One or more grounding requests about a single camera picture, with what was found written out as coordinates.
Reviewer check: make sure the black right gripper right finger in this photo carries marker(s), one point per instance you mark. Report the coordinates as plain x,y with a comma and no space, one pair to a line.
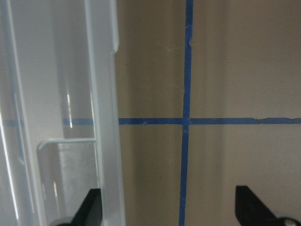
251,211

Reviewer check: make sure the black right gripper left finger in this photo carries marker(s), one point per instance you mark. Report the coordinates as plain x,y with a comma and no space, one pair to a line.
90,212

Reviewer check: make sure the clear plastic box lid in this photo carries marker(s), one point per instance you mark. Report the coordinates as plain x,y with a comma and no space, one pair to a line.
59,127

